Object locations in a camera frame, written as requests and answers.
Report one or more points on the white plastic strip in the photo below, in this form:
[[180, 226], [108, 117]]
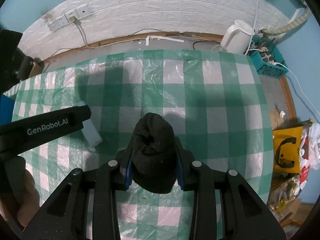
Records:
[[155, 37]]

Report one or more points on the white red plastic bags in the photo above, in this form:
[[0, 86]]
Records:
[[308, 151]]

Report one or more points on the black knitted sock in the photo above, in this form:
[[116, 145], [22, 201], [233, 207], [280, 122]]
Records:
[[154, 156]]

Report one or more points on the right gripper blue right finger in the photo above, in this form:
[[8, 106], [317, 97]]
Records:
[[180, 170]]

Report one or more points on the white wall socket strip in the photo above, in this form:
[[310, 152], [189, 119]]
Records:
[[70, 17]]

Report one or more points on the green white checkered tablecloth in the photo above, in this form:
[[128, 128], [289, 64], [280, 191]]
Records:
[[213, 100]]

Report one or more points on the teal plastic basket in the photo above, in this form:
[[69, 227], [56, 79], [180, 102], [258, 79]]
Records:
[[266, 57]]

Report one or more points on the blue cardboard box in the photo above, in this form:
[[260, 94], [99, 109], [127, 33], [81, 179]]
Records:
[[6, 110]]

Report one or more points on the white foam stick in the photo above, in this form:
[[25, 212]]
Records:
[[89, 130]]

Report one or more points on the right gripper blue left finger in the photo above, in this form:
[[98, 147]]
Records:
[[128, 158]]

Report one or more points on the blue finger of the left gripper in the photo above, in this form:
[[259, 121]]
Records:
[[25, 134]]

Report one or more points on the yellow black sign bag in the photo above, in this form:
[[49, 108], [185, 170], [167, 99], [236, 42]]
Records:
[[286, 145]]

